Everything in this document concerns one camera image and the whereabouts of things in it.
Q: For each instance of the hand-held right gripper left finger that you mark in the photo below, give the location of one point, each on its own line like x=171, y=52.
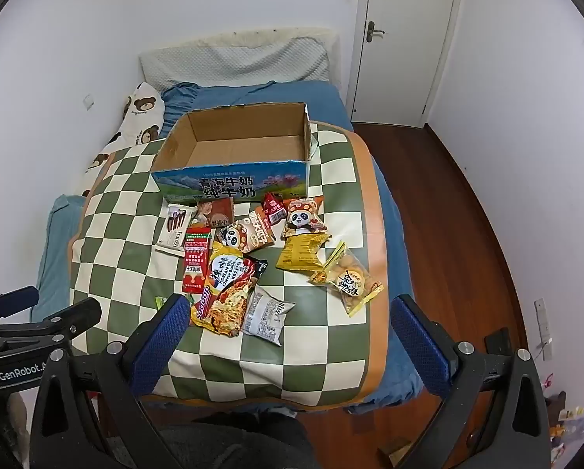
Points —
x=160, y=339

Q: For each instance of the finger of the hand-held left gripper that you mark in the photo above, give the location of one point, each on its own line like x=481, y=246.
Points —
x=8, y=303
x=72, y=315

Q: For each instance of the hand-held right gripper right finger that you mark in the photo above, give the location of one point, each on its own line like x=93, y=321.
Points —
x=418, y=347

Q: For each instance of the yellow purple noodle packet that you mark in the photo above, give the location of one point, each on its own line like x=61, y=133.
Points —
x=228, y=293

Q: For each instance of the long red snack packet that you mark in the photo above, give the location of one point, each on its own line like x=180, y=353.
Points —
x=196, y=264

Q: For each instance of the clear pastry packet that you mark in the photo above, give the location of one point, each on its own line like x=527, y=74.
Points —
x=350, y=278

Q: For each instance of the grey white snack packet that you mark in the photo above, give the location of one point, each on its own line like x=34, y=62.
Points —
x=265, y=317

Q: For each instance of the white chocolate stick packet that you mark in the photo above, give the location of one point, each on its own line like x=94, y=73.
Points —
x=174, y=227

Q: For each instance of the brown panda snack packet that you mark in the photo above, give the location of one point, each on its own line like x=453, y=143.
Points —
x=248, y=237

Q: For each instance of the yellow snack packet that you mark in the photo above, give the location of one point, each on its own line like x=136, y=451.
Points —
x=299, y=254

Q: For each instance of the cardboard box with blue print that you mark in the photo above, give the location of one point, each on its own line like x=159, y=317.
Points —
x=223, y=185

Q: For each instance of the small red snack packet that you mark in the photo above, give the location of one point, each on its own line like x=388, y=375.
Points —
x=273, y=210

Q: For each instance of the orange mushroom panda snack packet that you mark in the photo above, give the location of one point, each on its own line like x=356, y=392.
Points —
x=302, y=217

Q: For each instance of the small green wrapper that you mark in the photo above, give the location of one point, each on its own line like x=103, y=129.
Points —
x=161, y=301

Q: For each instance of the black box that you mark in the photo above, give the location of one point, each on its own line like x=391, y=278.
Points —
x=498, y=342

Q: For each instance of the green checkered blanket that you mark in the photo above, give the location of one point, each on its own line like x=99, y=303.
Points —
x=311, y=351

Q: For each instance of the cardboard piece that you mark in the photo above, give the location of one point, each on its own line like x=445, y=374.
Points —
x=394, y=452

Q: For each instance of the blue bed sheet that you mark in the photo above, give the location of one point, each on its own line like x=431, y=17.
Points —
x=399, y=234

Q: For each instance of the white power strip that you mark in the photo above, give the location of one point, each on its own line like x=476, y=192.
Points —
x=542, y=317

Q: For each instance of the pile of colourful clutter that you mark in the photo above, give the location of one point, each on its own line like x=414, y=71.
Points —
x=570, y=417

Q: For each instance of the white door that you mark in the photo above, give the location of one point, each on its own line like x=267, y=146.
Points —
x=399, y=73

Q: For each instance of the grey dotted pillow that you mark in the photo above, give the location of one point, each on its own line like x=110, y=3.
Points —
x=233, y=66

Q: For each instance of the white wall socket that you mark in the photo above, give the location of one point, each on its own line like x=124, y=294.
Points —
x=88, y=101

